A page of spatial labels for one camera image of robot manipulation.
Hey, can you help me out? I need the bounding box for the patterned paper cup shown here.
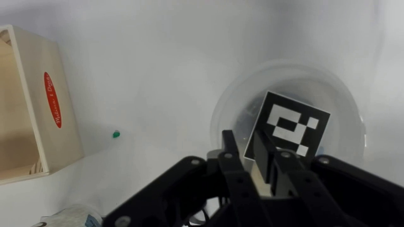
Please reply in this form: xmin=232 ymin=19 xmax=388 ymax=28
xmin=30 ymin=205 xmax=104 ymax=227

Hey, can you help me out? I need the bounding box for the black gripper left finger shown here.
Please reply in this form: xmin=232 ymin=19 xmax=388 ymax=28
xmin=102 ymin=129 xmax=270 ymax=227

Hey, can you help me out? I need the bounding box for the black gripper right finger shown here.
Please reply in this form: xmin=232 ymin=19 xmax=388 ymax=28
xmin=251 ymin=129 xmax=404 ymax=227

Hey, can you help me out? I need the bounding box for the open wooden box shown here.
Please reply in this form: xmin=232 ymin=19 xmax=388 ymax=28
xmin=0 ymin=24 xmax=85 ymax=187

